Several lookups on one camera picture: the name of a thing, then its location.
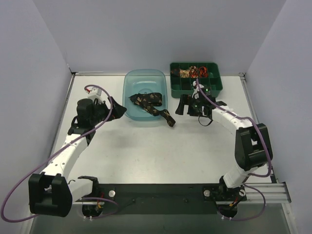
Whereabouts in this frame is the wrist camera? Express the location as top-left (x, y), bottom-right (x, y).
top-left (192, 81), bottom-right (211, 99)
top-left (85, 87), bottom-right (102, 99)

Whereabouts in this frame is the aluminium rail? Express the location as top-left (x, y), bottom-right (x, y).
top-left (69, 179), bottom-right (291, 205)

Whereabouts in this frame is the teal plastic tub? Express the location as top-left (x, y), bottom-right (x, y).
top-left (122, 69), bottom-right (168, 121)

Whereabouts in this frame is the dark rolled tie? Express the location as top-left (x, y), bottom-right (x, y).
top-left (171, 68), bottom-right (180, 78)

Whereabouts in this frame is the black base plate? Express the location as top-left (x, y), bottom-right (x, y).
top-left (81, 183), bottom-right (247, 217)

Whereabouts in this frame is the black gold patterned tie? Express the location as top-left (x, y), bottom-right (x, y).
top-left (129, 93), bottom-right (176, 127)

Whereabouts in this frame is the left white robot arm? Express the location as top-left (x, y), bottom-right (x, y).
top-left (28, 97), bottom-right (127, 217)

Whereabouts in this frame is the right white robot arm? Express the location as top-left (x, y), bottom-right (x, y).
top-left (175, 92), bottom-right (273, 200)

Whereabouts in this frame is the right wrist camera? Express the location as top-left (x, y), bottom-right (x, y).
top-left (192, 81), bottom-right (211, 99)

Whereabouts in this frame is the green compartment organizer box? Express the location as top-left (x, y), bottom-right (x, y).
top-left (170, 62), bottom-right (223, 98)

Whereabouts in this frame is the red black patterned rolled tie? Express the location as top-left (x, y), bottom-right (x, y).
top-left (189, 65), bottom-right (199, 78)

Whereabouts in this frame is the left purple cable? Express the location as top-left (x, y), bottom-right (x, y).
top-left (0, 84), bottom-right (119, 223)

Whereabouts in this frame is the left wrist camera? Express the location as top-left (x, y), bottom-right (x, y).
top-left (85, 87), bottom-right (102, 99)

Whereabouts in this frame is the orange black rolled tie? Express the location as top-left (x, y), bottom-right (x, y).
top-left (198, 66), bottom-right (209, 78)

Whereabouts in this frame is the beige patterned rolled tie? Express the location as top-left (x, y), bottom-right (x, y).
top-left (179, 69), bottom-right (190, 78)

